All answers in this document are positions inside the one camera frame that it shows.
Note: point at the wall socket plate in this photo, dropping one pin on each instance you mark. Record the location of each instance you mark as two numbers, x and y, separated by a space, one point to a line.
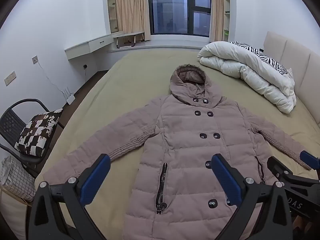
35 59

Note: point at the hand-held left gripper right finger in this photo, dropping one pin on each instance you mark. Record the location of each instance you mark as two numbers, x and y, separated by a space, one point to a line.
226 180

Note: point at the beige padded headboard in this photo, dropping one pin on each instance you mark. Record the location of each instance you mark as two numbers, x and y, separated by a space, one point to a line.
295 57

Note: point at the zebra striped pillow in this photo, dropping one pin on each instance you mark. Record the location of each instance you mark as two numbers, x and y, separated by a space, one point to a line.
265 57

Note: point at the bed with beige sheet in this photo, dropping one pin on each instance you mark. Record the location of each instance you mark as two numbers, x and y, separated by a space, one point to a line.
105 105

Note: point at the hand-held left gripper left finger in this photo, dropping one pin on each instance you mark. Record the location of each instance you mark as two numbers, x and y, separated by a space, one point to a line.
95 180

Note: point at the black metal chair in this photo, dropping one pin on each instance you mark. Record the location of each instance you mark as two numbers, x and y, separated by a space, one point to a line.
12 130

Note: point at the white router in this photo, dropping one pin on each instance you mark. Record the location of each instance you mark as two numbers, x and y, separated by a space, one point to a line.
68 96

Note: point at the white wall desk with drawer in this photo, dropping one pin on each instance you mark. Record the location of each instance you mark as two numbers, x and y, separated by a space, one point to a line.
90 44

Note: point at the brown white checkered cushion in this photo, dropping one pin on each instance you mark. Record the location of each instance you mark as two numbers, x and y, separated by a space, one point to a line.
37 132

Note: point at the white grid pattern basket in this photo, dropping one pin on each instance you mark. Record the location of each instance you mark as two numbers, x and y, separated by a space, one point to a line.
15 180

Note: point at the white wall shelf unit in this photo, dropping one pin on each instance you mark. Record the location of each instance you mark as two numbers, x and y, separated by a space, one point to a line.
226 17
112 6

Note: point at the dark framed window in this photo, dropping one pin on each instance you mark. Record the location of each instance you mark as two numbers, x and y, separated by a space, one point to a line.
178 8

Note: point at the mauve hooded puffer coat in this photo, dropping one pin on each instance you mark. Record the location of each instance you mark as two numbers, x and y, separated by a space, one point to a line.
185 140

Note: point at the white rolled duvet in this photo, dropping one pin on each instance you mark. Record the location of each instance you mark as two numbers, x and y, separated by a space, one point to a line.
250 70

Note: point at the beige curtain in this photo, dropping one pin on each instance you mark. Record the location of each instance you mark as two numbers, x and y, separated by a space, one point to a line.
131 7
217 12

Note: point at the small folding table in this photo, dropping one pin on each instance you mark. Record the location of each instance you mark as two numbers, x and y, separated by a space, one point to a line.
128 38

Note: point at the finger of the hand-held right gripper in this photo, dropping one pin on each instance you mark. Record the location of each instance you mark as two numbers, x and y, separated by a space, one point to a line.
308 158
282 171

